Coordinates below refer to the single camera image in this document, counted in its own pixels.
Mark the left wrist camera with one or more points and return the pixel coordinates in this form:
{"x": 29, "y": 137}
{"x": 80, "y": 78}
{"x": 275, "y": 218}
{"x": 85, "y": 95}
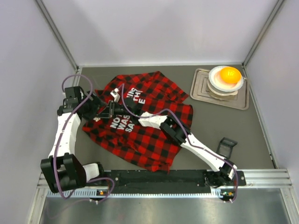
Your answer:
{"x": 74, "y": 95}

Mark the orange ball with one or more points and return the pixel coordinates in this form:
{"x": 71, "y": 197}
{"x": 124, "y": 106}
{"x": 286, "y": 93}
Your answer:
{"x": 230, "y": 75}

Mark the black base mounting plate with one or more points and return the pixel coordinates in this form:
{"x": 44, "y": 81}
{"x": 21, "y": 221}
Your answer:
{"x": 176, "y": 181}

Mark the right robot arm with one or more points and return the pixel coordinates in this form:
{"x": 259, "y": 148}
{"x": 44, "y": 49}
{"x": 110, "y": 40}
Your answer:
{"x": 178, "y": 133}

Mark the red black plaid shirt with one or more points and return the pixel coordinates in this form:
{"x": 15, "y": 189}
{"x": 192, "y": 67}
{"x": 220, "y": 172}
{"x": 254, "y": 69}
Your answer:
{"x": 145, "y": 147}

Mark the metal tray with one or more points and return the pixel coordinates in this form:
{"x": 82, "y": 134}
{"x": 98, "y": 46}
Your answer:
{"x": 203, "y": 90}

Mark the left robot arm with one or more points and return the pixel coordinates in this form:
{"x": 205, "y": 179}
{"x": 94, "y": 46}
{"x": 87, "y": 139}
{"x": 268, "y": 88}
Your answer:
{"x": 62, "y": 167}

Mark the black metal bracket stand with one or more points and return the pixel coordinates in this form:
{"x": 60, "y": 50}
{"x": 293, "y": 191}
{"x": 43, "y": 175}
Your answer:
{"x": 225, "y": 147}

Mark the perforated cable duct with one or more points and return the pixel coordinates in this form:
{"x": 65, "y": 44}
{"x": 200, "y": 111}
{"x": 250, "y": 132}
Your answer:
{"x": 97, "y": 193}

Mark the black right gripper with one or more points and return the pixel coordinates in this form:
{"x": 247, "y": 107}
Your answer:
{"x": 111, "y": 108}

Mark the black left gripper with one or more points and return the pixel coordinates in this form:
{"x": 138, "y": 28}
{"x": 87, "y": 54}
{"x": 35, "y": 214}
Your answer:
{"x": 92, "y": 102}

